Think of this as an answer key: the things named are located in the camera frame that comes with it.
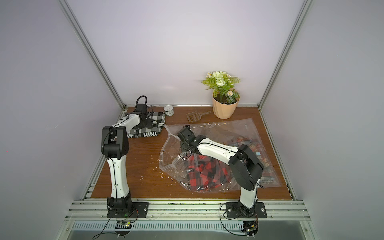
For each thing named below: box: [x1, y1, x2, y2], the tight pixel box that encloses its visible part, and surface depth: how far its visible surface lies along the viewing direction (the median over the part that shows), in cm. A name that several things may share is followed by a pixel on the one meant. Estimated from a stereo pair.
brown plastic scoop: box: [186, 111, 212, 123], surface depth 116 cm
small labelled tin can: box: [163, 104, 175, 117], surface depth 116 cm
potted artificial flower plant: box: [201, 71, 241, 120], surface depth 102 cm
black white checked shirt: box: [127, 111, 166, 138], surface depth 104 cm
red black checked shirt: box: [186, 154, 232, 192], surface depth 83 cm
